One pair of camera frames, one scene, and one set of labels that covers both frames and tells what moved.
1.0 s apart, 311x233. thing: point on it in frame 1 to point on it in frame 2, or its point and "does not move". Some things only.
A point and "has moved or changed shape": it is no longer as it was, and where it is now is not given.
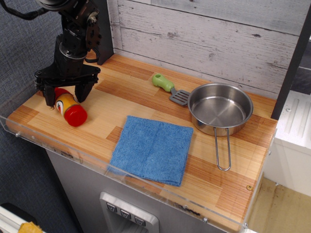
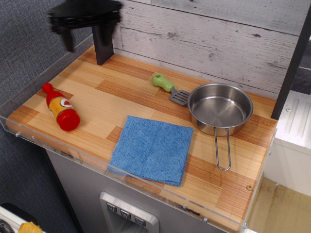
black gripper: x=66 y=71 to x=74 y=14
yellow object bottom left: x=29 y=227 does not move
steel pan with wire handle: x=220 y=109 does not move
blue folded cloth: x=152 y=149 does not move
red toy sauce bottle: x=67 y=105 has moved or changed shape
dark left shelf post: x=105 y=49 does not move
